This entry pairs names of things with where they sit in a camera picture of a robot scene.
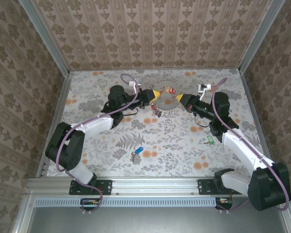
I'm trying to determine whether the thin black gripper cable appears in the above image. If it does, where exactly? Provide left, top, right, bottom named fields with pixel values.
left=193, top=115, right=211, bottom=129
left=121, top=108, right=139, bottom=117

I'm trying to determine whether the black connector board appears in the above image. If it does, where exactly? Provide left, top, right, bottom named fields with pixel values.
left=215, top=197, right=234, bottom=210
left=80, top=198, right=103, bottom=211

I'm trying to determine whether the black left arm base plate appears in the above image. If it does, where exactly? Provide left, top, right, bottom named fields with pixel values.
left=69, top=179, right=113, bottom=196

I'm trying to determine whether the large metal keyring with keys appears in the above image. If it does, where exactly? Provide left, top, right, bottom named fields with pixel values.
left=149, top=81, right=184, bottom=118

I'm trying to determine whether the aluminium back rail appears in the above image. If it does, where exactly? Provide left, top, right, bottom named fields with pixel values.
left=69, top=67, right=242, bottom=73

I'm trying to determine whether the key with blue tag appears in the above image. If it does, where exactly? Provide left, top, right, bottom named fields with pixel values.
left=131, top=146, right=145, bottom=163

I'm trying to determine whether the key with green tag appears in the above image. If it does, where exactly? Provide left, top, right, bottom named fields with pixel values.
left=203, top=135, right=216, bottom=146

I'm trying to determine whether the thin black left gripper cable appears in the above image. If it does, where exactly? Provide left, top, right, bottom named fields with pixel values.
left=121, top=108, right=139, bottom=117

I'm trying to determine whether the white slotted cable duct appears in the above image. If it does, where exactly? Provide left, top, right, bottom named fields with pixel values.
left=35, top=197, right=219, bottom=207

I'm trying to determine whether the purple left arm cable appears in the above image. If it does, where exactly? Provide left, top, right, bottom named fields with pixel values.
left=55, top=73, right=141, bottom=214

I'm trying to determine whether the thin black right gripper cable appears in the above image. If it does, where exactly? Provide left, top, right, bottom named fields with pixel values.
left=193, top=115, right=211, bottom=129

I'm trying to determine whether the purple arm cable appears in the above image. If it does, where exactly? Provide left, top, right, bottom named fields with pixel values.
left=211, top=77, right=291, bottom=214
left=55, top=73, right=141, bottom=214

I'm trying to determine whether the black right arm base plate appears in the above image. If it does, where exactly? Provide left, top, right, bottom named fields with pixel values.
left=197, top=179, right=242, bottom=196

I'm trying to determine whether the aluminium side rail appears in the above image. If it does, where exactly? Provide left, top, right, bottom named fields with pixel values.
left=238, top=70, right=275, bottom=170
left=35, top=71, right=73, bottom=179

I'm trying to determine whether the grey metal panel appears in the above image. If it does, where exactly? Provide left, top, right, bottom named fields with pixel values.
left=26, top=206, right=289, bottom=233

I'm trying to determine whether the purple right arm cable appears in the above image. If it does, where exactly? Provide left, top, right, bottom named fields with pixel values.
left=211, top=77, right=291, bottom=214

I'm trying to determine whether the aluminium corner post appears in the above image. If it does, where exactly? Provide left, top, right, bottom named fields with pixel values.
left=18, top=0, right=71, bottom=76
left=238, top=0, right=287, bottom=75

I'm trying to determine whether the aluminium mounting rail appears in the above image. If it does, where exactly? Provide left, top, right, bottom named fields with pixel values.
left=26, top=177, right=248, bottom=195

